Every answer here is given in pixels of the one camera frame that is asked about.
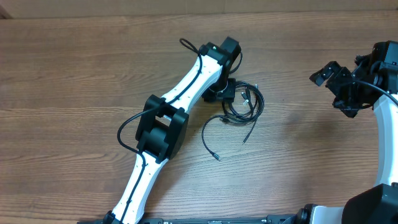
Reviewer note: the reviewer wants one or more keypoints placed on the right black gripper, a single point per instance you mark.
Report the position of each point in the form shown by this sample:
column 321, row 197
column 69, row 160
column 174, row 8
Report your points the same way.
column 342, row 86

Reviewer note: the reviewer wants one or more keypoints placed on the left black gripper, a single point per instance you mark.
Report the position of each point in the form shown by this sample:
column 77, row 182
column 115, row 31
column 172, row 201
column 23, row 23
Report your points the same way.
column 218, row 94

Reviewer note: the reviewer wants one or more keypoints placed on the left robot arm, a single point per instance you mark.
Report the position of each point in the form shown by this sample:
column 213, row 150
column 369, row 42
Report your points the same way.
column 164, row 120

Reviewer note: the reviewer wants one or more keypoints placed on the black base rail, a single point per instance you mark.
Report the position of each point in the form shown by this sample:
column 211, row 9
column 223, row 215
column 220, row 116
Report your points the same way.
column 270, row 219

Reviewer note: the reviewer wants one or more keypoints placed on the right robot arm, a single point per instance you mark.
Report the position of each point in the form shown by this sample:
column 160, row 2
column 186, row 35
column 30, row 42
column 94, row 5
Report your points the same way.
column 372, row 84

